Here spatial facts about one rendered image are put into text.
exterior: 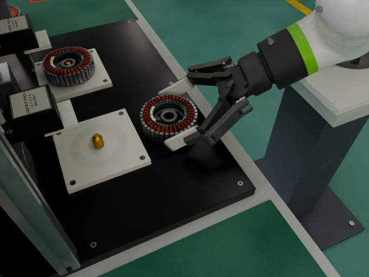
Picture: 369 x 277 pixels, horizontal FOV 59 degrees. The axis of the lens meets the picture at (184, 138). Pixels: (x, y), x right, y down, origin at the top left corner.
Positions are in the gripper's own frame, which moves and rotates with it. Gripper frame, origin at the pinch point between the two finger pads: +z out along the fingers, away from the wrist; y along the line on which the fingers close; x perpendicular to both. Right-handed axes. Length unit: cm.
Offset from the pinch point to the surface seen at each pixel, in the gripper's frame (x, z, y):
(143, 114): 4.0, 3.6, 0.1
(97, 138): 8.1, 11.0, -5.0
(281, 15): -119, -49, 176
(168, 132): 1.1, 0.1, -4.8
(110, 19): 3.1, 13.3, 47.7
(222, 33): -94, -6, 158
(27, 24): 24.0, 15.5, 15.9
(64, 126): 16.3, 10.2, -8.5
